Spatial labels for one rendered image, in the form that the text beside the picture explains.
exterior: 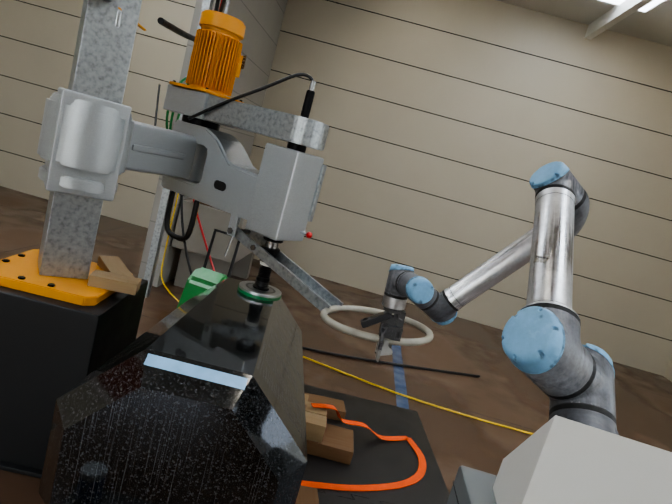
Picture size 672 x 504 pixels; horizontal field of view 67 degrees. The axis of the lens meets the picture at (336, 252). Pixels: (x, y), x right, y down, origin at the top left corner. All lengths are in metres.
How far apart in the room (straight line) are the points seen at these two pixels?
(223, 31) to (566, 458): 2.38
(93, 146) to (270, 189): 0.75
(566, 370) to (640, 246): 6.45
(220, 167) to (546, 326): 1.81
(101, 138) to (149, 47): 5.41
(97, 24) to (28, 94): 6.07
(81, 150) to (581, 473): 2.01
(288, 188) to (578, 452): 1.58
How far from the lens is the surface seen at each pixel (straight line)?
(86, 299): 2.31
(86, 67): 2.38
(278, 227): 2.35
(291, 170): 2.32
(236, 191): 2.53
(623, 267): 7.68
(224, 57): 2.84
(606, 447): 1.30
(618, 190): 7.53
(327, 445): 2.96
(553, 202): 1.63
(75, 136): 2.32
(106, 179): 2.38
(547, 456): 1.28
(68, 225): 2.44
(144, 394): 1.71
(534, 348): 1.27
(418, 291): 1.79
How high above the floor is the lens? 1.57
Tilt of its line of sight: 10 degrees down
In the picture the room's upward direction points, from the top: 16 degrees clockwise
